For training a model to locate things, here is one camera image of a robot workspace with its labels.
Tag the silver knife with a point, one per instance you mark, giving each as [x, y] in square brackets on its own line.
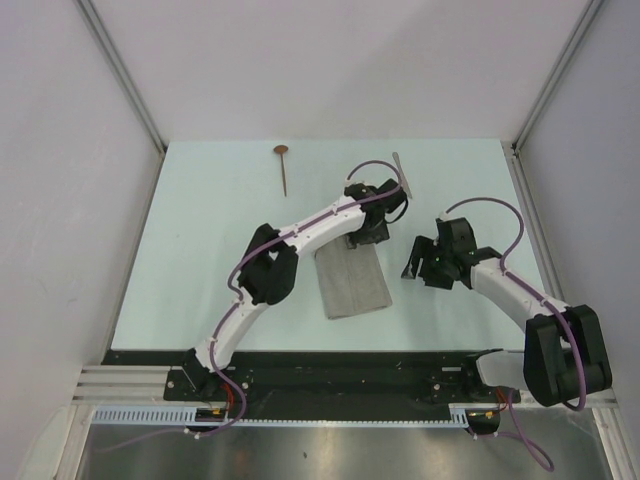
[403, 178]

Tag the right aluminium frame post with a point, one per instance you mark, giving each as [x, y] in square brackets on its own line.
[560, 67]

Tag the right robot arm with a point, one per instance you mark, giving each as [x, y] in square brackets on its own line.
[564, 357]

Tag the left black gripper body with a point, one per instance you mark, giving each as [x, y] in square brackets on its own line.
[367, 235]

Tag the white slotted cable duct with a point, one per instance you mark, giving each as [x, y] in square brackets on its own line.
[442, 416]

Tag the grey cloth napkin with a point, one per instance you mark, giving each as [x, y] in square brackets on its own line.
[351, 281]

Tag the left aluminium frame post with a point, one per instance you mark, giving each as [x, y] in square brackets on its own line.
[114, 60]

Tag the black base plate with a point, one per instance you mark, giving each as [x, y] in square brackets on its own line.
[369, 383]

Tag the aluminium frame post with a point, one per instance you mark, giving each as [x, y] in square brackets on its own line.
[560, 67]
[114, 60]

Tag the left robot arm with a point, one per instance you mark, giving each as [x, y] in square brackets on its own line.
[266, 274]

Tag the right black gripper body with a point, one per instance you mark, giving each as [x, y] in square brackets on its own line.
[435, 268]

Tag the brown wooden spoon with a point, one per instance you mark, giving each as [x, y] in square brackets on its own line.
[280, 151]

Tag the aluminium cross rail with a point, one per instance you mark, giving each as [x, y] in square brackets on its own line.
[133, 385]

